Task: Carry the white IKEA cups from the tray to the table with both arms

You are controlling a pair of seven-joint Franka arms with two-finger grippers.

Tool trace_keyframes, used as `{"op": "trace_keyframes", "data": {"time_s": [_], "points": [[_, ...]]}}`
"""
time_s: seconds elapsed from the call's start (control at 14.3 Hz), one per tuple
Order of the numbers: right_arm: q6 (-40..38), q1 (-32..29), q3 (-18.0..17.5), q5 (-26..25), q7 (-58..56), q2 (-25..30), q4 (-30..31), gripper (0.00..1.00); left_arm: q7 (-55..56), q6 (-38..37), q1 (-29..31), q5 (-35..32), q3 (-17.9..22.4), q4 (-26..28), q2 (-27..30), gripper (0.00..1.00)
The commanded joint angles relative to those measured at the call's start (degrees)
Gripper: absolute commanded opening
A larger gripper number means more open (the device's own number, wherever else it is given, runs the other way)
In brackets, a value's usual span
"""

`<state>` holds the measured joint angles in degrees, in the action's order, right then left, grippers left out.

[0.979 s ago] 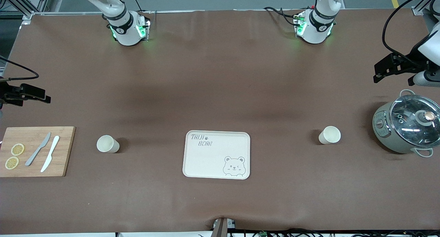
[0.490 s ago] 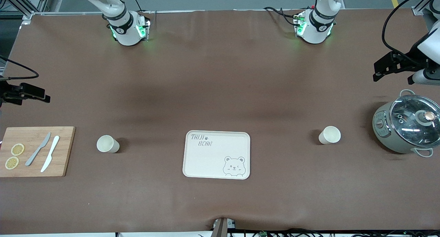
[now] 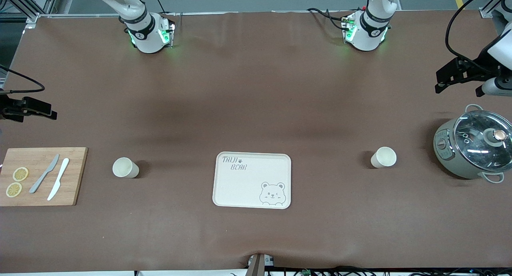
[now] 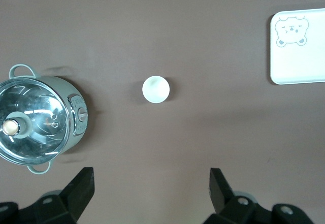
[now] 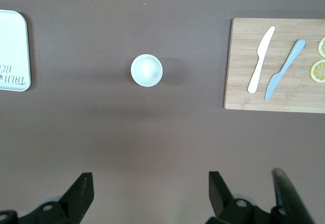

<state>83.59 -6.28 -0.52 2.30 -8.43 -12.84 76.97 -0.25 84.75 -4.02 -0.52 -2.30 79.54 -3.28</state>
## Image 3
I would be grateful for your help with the cream tray with bear print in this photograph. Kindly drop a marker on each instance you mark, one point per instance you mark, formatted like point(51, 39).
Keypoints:
point(240, 188)

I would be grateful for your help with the aluminium frame post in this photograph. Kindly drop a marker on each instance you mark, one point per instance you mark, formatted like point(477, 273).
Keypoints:
point(490, 8)
point(36, 6)

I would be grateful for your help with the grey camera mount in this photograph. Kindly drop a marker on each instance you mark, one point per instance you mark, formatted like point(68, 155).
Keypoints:
point(256, 266)

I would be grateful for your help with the grey plastic knife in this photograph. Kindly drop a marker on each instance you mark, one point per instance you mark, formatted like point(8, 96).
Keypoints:
point(44, 174)

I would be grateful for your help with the white IKEA cup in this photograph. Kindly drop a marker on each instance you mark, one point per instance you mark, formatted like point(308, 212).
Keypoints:
point(384, 156)
point(124, 167)

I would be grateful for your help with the white plastic knife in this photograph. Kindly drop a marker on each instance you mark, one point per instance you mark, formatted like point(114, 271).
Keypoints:
point(58, 180)

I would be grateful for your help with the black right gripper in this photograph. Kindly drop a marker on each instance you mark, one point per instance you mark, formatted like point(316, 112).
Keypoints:
point(8, 108)

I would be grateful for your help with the wooden cutting board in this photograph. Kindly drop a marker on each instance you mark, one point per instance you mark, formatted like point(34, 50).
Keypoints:
point(72, 180)

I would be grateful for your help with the yellow lemon slice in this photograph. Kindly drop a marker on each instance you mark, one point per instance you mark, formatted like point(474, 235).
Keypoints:
point(14, 190)
point(20, 174)

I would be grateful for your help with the glass pot lid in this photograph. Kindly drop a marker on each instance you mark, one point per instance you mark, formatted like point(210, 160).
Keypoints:
point(476, 144)

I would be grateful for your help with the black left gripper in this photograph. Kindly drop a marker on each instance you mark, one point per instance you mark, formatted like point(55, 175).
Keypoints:
point(478, 70)

